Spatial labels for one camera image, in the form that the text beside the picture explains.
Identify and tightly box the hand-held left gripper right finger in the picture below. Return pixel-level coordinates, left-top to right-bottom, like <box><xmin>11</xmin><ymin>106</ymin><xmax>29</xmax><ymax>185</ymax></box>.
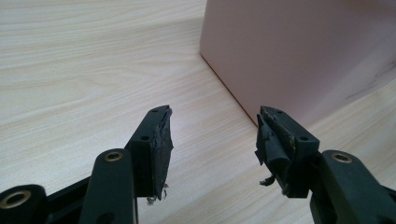
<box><xmin>254</xmin><ymin>105</ymin><xmax>321</xmax><ymax>199</ymax></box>

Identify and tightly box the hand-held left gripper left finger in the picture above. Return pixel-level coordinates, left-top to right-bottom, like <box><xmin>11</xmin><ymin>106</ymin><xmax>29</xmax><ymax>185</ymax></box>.
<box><xmin>124</xmin><ymin>105</ymin><xmax>175</xmax><ymax>206</ymax></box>

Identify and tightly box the pink plastic lidded box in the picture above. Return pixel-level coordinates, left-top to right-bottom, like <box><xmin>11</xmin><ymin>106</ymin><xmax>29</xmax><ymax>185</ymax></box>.
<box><xmin>199</xmin><ymin>0</ymin><xmax>396</xmax><ymax>127</ymax></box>

